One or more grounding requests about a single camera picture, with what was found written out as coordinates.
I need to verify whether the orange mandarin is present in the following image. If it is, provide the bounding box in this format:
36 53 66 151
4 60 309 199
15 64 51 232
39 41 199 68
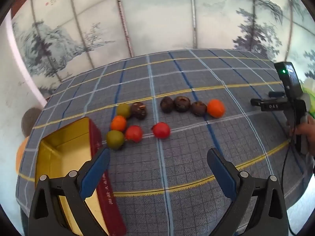
110 115 127 132
207 99 225 118

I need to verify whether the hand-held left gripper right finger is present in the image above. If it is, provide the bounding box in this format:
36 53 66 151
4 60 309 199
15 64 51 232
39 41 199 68
207 147 289 236

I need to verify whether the red tomato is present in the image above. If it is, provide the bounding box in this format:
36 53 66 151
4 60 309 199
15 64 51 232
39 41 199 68
125 125 144 143
152 122 171 139

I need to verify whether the round orange stool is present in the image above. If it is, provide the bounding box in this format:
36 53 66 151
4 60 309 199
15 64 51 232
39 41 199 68
15 137 30 175

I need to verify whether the red and gold tin box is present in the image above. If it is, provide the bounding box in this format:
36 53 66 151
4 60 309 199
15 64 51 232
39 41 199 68
34 117 127 236

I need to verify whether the dark brown passion fruit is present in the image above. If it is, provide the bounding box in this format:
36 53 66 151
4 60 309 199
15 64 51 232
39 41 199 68
174 96 191 113
160 97 174 113
190 101 207 117
130 102 148 120

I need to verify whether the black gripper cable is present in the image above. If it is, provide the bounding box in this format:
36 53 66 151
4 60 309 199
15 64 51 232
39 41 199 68
281 138 299 236

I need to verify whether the person's right hand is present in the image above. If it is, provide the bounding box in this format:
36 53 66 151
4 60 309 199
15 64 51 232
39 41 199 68
289 118 315 158

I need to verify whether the person's right forearm green sleeve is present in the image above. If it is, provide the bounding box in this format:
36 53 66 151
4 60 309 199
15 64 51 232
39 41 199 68
302 79 315 118

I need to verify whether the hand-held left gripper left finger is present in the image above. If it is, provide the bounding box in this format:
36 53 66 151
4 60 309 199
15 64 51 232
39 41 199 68
28 147 111 236

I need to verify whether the landscape painted screen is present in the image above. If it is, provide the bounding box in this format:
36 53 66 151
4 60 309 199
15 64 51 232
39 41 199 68
11 0 315 96

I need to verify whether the round grey stool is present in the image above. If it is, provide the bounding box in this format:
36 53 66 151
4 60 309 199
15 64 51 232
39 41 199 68
21 107 42 137

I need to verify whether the green lime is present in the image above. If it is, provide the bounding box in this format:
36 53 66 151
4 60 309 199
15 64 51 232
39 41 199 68
116 103 132 118
106 130 125 150

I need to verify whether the grey plaid tablecloth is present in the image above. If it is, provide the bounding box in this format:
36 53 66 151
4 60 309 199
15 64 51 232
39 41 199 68
15 49 315 236

